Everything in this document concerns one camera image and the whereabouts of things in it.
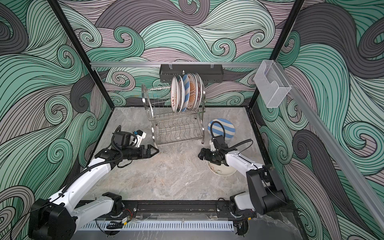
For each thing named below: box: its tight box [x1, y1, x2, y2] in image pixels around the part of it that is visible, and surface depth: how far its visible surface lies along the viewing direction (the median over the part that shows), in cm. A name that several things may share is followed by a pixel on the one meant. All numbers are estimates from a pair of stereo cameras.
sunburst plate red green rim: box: [171, 76, 179, 113], surface depth 86 cm
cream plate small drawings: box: [206, 160, 237, 177], surface depth 86 cm
